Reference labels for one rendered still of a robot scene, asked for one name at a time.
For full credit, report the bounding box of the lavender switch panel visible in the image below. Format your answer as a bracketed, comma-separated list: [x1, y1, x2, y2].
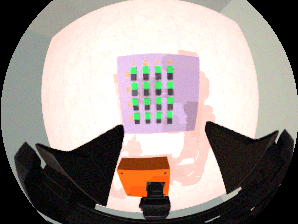
[117, 53, 200, 135]

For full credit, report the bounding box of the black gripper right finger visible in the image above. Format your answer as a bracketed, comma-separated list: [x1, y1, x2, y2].
[204, 120, 279, 194]

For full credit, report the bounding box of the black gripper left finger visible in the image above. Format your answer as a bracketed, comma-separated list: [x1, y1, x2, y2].
[36, 125, 124, 206]

